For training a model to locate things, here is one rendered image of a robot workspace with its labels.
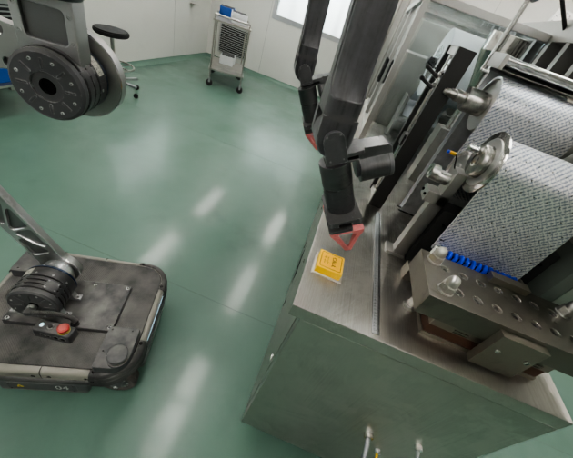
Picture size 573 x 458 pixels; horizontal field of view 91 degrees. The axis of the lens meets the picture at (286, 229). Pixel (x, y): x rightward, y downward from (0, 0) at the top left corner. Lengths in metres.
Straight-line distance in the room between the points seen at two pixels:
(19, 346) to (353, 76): 1.34
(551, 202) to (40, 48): 1.09
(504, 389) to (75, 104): 1.12
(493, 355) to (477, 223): 0.30
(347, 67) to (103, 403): 1.44
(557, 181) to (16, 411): 1.80
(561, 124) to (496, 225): 0.34
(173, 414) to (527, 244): 1.37
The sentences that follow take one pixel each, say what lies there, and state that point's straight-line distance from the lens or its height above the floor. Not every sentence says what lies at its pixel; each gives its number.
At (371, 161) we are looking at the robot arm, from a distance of 0.52.
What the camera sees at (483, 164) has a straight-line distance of 0.78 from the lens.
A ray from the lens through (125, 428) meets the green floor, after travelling 1.47.
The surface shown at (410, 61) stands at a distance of 1.71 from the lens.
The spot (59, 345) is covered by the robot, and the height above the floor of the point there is 0.24.
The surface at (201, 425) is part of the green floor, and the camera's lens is 1.46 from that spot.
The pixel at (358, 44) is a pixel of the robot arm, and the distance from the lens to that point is 0.45.
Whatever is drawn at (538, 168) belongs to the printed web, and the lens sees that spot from 0.81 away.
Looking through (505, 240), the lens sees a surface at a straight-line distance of 0.87.
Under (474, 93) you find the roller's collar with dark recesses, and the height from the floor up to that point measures 1.36.
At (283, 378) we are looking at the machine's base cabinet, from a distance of 0.95.
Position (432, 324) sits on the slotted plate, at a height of 0.94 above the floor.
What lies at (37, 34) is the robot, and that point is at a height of 1.21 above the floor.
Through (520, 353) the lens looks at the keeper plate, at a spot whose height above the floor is 0.99.
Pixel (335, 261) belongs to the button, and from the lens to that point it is 0.76.
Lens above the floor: 1.41
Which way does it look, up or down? 38 degrees down
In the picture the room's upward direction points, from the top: 21 degrees clockwise
